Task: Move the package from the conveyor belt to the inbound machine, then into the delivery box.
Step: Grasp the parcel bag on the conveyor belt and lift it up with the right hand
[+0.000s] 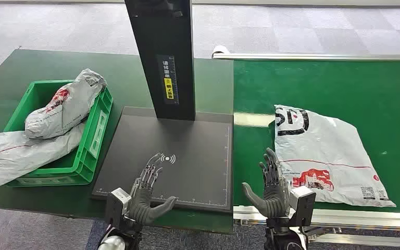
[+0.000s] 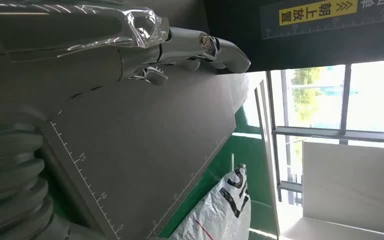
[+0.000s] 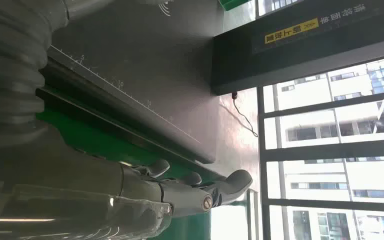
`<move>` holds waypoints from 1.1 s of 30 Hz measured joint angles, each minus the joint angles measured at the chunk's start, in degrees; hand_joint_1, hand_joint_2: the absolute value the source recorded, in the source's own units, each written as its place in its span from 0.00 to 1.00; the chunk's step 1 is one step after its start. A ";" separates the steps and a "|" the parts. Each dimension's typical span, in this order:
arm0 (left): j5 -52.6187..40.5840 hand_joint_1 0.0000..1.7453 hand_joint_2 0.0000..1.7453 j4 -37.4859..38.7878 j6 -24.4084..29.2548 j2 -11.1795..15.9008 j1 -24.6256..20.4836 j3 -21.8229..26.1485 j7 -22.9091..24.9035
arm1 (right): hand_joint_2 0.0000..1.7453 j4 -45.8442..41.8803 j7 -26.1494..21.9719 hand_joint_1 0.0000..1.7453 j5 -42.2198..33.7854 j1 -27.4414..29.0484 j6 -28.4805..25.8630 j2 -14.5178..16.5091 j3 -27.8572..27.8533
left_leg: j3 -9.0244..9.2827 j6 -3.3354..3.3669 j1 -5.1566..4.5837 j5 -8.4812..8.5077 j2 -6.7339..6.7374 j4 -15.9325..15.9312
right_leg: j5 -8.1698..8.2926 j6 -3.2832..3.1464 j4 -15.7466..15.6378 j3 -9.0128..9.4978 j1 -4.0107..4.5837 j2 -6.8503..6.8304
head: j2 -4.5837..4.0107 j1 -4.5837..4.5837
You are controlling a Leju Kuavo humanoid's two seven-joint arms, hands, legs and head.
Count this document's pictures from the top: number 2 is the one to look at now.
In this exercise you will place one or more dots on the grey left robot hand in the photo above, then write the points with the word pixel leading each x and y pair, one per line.
pixel 62 73

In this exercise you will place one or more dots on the large white package black print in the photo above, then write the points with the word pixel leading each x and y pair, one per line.
pixel 218 215

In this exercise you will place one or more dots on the black inbound scanning machine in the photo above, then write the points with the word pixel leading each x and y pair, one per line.
pixel 145 149

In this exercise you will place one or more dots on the green conveyor belt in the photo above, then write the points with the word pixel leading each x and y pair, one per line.
pixel 245 152

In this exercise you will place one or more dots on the dark window frame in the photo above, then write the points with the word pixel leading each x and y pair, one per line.
pixel 344 99

